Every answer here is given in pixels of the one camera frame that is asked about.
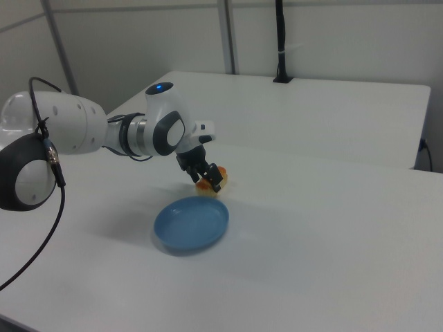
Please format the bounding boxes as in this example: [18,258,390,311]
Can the orange glazed bread stick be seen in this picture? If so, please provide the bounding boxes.
[194,165,231,199]

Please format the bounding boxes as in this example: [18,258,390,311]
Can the blue round plate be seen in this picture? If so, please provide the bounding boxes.
[153,195,230,257]

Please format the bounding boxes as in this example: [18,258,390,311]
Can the black camera pole with clamp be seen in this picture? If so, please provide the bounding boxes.
[272,0,294,84]

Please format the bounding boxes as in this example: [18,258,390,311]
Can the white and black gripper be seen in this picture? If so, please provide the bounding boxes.
[175,119,224,194]

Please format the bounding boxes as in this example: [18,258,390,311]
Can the black cable beside table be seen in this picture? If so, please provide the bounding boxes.
[418,138,434,172]

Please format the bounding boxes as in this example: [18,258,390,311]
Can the white rectangular table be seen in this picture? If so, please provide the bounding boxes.
[105,71,432,171]

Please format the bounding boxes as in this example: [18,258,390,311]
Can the grey partition post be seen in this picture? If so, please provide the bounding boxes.
[39,0,79,95]
[217,0,240,75]

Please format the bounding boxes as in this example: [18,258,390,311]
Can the black arm cable with connector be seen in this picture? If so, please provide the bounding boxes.
[0,76,67,292]

